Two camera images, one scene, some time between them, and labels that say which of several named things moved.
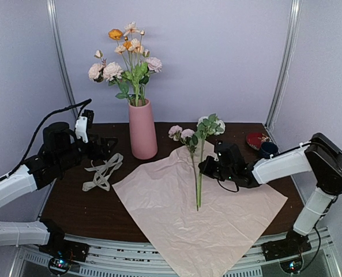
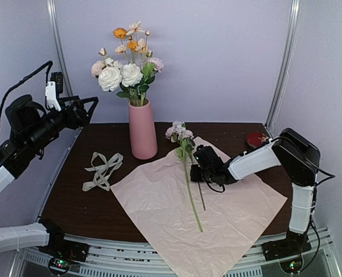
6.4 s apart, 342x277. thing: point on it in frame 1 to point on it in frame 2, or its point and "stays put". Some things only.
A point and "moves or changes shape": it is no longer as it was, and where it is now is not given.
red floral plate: (255, 139) stays put
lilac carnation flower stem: (188, 137) moves or changes shape
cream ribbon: (101, 179) stays put
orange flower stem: (116, 34) to (121, 33)
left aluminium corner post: (53, 14) stays put
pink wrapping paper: (204, 243) stays put
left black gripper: (104, 153) to (82, 119)
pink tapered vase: (143, 133) stays put
